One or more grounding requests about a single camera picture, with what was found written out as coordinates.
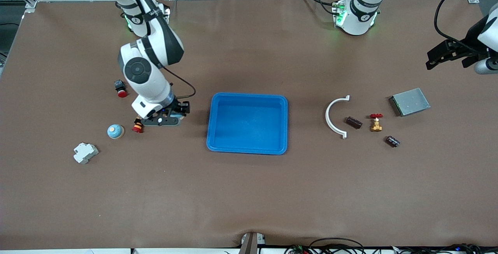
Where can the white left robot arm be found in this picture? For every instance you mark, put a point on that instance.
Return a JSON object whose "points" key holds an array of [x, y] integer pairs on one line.
{"points": [[356, 16]]}

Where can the dark cylindrical capacitor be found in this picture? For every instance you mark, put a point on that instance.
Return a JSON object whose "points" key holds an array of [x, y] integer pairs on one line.
{"points": [[392, 141], [354, 122]]}

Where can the blue round bell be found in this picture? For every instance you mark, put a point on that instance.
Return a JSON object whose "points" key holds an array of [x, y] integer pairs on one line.
{"points": [[177, 122], [115, 131]]}

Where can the white circuit breaker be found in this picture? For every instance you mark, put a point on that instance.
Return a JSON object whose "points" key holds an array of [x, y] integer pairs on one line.
{"points": [[85, 153]]}

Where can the white semicircular pipe clamp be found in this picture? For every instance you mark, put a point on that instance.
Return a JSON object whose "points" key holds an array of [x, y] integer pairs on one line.
{"points": [[327, 116]]}

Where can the brown table cover sheet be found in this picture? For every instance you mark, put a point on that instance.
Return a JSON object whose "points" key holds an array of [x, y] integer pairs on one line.
{"points": [[249, 191]]}

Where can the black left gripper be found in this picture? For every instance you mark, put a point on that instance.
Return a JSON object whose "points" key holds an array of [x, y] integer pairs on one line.
{"points": [[469, 39]]}

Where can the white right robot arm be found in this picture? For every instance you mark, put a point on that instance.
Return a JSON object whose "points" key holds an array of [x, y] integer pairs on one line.
{"points": [[140, 71]]}

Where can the red button black base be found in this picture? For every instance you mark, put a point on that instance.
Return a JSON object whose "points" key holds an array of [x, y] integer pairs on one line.
{"points": [[121, 92]]}

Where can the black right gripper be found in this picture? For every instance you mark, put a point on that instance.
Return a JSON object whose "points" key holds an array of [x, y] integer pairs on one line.
{"points": [[178, 107]]}

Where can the metal edge bracket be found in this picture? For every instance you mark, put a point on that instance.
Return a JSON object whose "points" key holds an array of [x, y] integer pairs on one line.
{"points": [[249, 246]]}

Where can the blue plastic tray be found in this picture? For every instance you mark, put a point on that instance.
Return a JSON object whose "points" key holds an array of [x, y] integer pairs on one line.
{"points": [[249, 125]]}

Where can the silver metal module box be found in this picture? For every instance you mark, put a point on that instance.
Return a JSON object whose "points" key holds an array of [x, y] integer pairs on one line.
{"points": [[410, 102]]}

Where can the red yellow push button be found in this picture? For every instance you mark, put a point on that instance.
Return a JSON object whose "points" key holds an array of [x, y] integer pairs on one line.
{"points": [[137, 127]]}

